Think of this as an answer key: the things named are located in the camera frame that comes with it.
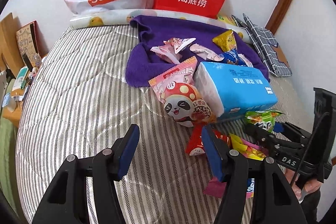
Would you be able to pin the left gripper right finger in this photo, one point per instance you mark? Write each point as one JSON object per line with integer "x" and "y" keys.
{"x": 273, "y": 200}

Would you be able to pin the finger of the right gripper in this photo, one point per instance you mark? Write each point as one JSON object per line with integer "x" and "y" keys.
{"x": 292, "y": 132}
{"x": 279, "y": 149}

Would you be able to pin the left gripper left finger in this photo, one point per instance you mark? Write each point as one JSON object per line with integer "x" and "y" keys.
{"x": 65, "y": 200}

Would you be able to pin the green snack packet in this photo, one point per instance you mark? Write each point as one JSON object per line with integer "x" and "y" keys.
{"x": 262, "y": 119}

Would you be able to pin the pink yellow snack bag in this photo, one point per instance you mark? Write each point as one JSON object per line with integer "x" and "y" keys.
{"x": 234, "y": 168}

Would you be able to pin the red gold snack packet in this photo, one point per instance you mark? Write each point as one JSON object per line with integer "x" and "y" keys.
{"x": 195, "y": 145}

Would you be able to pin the blue snack packet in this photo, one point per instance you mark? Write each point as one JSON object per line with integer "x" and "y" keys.
{"x": 233, "y": 57}

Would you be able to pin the light pink candy packet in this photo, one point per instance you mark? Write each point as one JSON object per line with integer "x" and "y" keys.
{"x": 205, "y": 53}

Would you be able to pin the panda mushroom snack bag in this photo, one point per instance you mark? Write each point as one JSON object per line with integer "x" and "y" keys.
{"x": 181, "y": 100}

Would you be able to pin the yellow snack packet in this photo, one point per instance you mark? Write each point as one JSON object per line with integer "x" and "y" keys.
{"x": 226, "y": 41}

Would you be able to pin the pink bear snack packet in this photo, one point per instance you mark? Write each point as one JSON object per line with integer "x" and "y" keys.
{"x": 179, "y": 44}

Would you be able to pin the pink peach pastry packet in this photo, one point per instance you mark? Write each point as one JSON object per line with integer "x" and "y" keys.
{"x": 167, "y": 53}

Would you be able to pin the white red snack packet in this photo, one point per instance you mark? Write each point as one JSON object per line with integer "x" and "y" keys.
{"x": 245, "y": 59}

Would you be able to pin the person's right hand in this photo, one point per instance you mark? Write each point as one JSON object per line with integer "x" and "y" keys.
{"x": 310, "y": 186}

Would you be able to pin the blue tissue pack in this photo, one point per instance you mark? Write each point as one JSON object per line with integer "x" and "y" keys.
{"x": 232, "y": 90}

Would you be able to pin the grey checked star cloth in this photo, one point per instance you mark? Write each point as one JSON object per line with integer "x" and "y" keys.
{"x": 266, "y": 46}

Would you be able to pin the striped quilted bedspread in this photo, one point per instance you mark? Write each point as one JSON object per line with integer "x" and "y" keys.
{"x": 79, "y": 104}

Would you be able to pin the yellow chips bag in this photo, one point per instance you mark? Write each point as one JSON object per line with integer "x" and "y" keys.
{"x": 227, "y": 20}

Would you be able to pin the wooden headboard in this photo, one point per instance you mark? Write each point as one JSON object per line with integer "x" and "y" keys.
{"x": 10, "y": 54}

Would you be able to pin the brown patterned book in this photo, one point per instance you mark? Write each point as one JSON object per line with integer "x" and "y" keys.
{"x": 28, "y": 42}

